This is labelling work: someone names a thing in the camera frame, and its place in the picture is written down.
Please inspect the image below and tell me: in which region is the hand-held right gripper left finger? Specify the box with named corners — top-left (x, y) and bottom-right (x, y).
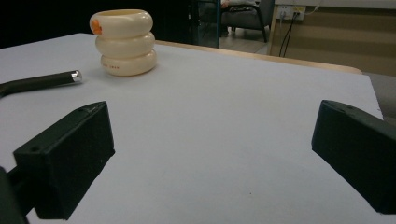
top-left (12, 101), bottom-right (116, 221)

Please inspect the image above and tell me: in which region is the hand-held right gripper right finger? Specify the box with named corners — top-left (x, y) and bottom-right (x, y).
top-left (311, 99), bottom-right (396, 216)

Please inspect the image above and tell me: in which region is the black spatula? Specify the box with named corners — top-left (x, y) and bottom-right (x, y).
top-left (0, 70), bottom-right (83, 99)

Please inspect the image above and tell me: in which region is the cream ringed utensil holder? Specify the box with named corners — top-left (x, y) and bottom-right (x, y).
top-left (89, 8), bottom-right (158, 77)

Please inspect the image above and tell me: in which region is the wooden table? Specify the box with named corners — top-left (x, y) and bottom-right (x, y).
top-left (154, 39), bottom-right (363, 75)

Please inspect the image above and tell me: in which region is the white board sheet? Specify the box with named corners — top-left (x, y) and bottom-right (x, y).
top-left (0, 33), bottom-right (396, 224)

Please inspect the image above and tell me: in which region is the grey armchair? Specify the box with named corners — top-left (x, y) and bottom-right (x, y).
top-left (221, 0), bottom-right (276, 44)

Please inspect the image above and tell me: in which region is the black wall cable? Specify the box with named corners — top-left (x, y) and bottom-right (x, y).
top-left (278, 12), bottom-right (300, 58)

